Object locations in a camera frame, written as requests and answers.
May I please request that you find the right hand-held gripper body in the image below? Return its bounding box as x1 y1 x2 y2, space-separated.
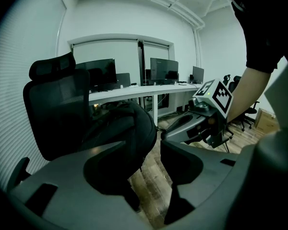
186 78 235 149

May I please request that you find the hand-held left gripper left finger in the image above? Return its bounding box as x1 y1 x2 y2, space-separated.
9 140 160 230

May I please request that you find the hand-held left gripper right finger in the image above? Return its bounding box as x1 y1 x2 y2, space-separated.
160 140 242 225

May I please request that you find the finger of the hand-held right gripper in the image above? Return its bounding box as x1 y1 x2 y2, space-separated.
160 115 207 144

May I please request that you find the black backpack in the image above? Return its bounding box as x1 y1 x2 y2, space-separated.
79 100 158 213

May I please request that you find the person's right forearm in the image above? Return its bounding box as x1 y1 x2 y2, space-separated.
227 66 272 124

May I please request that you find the black chair with headrest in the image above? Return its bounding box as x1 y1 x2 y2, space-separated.
222 74 242 93

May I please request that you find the white desk leg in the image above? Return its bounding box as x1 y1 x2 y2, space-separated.
152 94 158 127

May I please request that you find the black computer monitor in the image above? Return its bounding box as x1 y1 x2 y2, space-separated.
192 66 205 85
150 57 180 86
75 58 118 92

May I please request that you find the cardboard box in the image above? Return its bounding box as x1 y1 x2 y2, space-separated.
254 107 277 132

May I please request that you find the white roller blind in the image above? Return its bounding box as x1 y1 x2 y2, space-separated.
72 39 139 66
143 41 170 62

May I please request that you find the person's black shirt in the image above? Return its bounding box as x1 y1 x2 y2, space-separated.
230 0 288 74

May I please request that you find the black mesh office chair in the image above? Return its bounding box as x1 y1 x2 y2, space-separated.
6 51 92 194

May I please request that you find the white ceiling pipe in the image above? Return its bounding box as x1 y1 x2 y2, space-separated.
71 0 205 31

